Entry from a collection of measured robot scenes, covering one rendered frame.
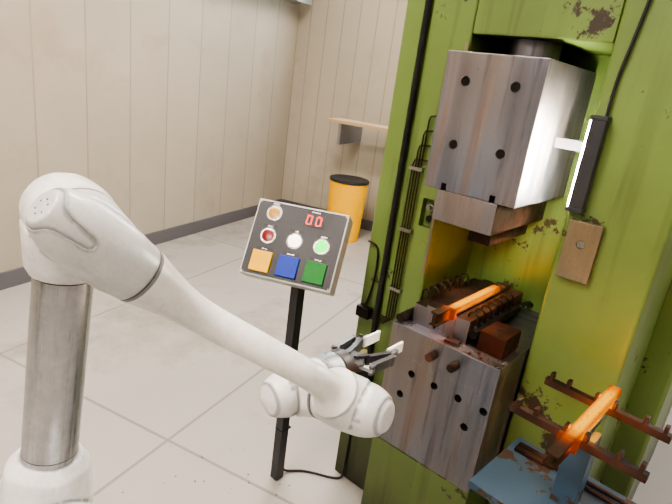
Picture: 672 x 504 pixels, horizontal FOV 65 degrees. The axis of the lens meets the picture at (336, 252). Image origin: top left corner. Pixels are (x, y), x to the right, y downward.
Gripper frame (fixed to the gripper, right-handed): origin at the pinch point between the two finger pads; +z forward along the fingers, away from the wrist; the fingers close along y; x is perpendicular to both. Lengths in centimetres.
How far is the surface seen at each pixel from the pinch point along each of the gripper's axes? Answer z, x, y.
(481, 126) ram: 35, 57, -2
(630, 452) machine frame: 93, -51, 54
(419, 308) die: 35.1, -3.2, -10.5
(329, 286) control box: 20.5, -2.0, -37.7
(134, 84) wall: 116, 39, -337
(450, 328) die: 35.1, -5.3, 1.6
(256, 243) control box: 12, 6, -67
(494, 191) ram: 35, 40, 6
